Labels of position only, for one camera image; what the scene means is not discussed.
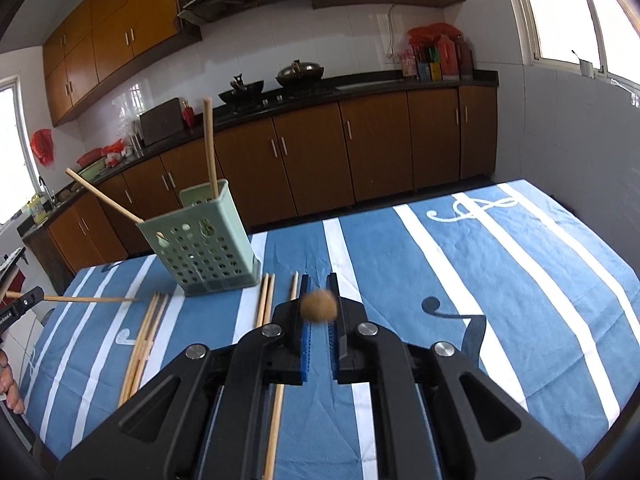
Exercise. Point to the silver box appliance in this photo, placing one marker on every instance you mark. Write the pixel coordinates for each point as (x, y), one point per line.
(160, 122)

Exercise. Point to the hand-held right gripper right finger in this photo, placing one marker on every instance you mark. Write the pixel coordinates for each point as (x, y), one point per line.
(334, 357)

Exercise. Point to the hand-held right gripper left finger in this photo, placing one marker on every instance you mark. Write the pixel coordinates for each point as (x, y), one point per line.
(305, 360)

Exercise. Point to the wooden base cabinets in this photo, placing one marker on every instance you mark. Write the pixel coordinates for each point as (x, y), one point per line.
(375, 150)

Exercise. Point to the person's left hand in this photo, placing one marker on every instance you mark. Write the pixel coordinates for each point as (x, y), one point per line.
(9, 385)

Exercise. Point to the metal sink faucet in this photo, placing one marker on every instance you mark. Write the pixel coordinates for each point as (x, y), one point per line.
(47, 195)

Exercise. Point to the small white framed window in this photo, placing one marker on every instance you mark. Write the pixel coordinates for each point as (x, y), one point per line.
(10, 150)

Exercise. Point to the green perforated utensil holder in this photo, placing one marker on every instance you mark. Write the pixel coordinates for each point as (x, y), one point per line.
(210, 260)

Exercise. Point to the row of seasoning containers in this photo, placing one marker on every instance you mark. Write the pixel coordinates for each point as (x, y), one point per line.
(435, 64)

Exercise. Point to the blue white striped tablecloth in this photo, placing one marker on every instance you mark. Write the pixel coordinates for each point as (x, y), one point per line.
(450, 285)

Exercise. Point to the small red plastic bag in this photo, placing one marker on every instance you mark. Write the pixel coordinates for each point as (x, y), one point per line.
(114, 150)

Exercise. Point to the black wok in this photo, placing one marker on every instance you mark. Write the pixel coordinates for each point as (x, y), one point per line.
(242, 93)

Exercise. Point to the red bag over bottles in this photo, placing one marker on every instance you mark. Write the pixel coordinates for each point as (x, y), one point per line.
(435, 34)

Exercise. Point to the red canister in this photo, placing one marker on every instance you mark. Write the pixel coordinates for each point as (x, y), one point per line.
(188, 115)

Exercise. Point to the black gas stove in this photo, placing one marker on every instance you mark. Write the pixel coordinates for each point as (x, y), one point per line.
(295, 96)

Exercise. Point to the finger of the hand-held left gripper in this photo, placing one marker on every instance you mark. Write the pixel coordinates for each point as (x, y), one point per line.
(25, 303)

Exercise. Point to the hanging red plastic bag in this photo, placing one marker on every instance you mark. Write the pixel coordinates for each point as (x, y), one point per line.
(41, 146)

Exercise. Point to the white cup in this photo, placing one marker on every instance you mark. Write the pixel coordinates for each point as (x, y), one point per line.
(587, 68)

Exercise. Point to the red basin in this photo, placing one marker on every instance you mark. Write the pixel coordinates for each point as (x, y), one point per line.
(90, 156)

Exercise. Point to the wooden chopstick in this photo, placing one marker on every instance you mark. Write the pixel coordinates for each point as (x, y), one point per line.
(100, 194)
(262, 305)
(147, 346)
(137, 349)
(270, 300)
(90, 299)
(274, 435)
(210, 150)
(317, 305)
(151, 344)
(142, 348)

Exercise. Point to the yellow green box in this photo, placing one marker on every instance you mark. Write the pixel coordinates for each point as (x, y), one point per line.
(39, 210)

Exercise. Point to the large white framed window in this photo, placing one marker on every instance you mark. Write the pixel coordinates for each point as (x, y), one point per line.
(560, 10)

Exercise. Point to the dark lidded pot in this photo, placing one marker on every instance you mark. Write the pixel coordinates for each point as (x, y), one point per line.
(300, 74)

